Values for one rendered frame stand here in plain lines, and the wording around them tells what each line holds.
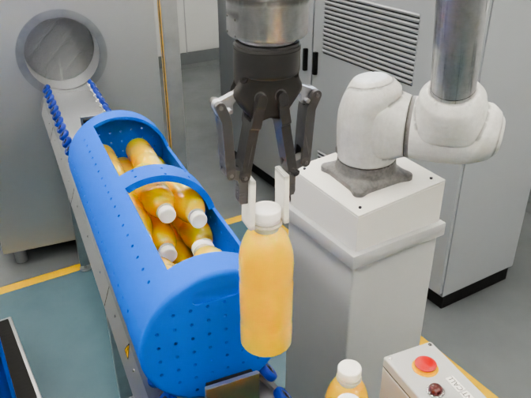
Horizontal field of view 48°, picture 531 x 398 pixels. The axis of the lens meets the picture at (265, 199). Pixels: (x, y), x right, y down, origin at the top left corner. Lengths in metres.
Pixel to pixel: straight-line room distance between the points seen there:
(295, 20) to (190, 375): 0.72
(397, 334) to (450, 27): 0.92
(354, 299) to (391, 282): 0.13
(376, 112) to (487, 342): 1.66
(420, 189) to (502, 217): 1.47
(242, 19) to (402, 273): 1.16
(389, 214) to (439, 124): 0.27
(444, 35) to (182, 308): 0.74
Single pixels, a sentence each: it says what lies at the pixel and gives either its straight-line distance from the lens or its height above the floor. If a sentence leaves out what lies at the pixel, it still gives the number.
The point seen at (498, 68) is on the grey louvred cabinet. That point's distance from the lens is 2.58.
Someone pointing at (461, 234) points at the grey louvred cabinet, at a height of 0.41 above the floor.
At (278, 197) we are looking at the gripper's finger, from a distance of 0.77.
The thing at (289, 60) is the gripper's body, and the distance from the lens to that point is 0.66.
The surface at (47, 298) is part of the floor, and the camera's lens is 3.17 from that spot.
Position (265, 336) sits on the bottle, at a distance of 0.84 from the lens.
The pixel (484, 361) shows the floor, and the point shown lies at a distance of 2.82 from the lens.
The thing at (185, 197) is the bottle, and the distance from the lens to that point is 1.42.
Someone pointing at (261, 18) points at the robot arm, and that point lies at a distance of 0.64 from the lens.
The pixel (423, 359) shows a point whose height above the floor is 1.11.
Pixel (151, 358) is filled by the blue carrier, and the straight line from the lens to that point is 1.10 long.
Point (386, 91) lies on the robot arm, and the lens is 1.48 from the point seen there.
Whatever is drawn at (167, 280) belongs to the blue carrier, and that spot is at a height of 1.21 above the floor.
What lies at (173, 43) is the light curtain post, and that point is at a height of 1.27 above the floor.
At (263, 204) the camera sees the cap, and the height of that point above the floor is 1.45.
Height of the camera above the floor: 1.83
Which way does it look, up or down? 28 degrees down
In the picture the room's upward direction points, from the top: straight up
